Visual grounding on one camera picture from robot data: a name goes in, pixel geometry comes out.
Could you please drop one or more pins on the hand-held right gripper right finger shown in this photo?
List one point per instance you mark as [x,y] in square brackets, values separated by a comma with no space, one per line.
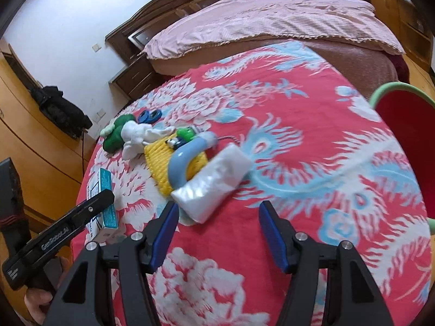
[273,237]

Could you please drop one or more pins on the red bin with green rim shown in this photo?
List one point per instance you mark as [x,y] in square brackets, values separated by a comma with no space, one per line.
[407,135]

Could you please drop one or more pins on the wooden bed with headboard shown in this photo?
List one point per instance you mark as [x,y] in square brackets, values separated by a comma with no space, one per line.
[176,10]

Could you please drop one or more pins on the yellow foam net sheet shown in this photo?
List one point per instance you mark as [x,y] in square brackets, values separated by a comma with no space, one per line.
[159,164]

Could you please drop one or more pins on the dark wooden nightstand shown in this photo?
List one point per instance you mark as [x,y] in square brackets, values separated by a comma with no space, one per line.
[136,78]

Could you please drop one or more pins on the teal cardboard box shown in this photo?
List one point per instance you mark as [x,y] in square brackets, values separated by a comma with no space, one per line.
[108,190]

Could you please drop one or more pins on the pink blanket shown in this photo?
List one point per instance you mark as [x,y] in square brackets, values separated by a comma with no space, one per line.
[272,20]

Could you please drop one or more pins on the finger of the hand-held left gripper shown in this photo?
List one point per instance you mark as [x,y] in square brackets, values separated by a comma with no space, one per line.
[95,207]

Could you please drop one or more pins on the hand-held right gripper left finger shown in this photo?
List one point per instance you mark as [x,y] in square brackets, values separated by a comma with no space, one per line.
[163,237]

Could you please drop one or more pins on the person's left hand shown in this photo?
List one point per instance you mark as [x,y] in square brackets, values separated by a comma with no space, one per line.
[34,304]

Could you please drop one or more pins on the white plush toy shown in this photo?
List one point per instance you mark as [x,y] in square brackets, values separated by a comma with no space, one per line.
[136,135]

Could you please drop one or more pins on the white wall switch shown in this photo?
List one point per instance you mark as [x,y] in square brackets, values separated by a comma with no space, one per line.
[96,47]

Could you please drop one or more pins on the red floral table cloth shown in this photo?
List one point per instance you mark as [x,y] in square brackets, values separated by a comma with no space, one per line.
[306,142]

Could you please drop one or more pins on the white wall socket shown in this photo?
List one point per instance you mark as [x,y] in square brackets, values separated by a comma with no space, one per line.
[99,115]

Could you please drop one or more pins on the white tissue pack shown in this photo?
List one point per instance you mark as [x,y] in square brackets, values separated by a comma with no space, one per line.
[214,183]

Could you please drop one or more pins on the wooden wardrobe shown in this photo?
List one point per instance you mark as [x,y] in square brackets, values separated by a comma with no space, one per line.
[34,149]

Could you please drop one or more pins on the black jacket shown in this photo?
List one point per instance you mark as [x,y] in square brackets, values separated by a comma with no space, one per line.
[61,112]

